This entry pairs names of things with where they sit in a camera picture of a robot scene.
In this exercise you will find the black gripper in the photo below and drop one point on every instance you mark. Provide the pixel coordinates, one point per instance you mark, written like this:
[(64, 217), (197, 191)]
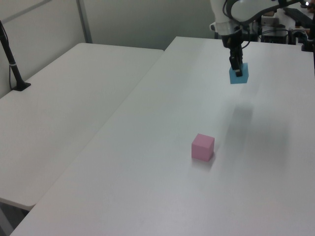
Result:
[(232, 40)]

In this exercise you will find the blue cube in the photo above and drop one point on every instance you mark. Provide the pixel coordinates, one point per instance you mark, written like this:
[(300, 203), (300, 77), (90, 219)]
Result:
[(243, 77)]

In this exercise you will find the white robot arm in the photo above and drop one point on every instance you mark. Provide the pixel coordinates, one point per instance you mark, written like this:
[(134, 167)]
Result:
[(221, 14)]

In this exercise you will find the pink cube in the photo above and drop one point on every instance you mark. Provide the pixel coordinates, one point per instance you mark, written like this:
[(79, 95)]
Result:
[(201, 147)]

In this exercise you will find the grey device box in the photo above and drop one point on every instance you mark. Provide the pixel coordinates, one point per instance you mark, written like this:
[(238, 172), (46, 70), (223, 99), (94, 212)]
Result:
[(269, 20)]

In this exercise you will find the black stand with clamp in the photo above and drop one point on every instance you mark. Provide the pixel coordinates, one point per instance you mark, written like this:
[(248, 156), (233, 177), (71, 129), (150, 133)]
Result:
[(308, 39)]

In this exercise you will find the white side table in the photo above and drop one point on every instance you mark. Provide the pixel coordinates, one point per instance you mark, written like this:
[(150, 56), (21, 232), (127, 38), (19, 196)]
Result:
[(61, 110)]

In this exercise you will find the grey metal partition post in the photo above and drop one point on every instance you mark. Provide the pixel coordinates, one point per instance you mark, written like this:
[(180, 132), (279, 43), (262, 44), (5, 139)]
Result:
[(85, 19)]

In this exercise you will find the black camera pole with base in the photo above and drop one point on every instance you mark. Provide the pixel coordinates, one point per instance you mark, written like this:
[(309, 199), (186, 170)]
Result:
[(9, 56)]

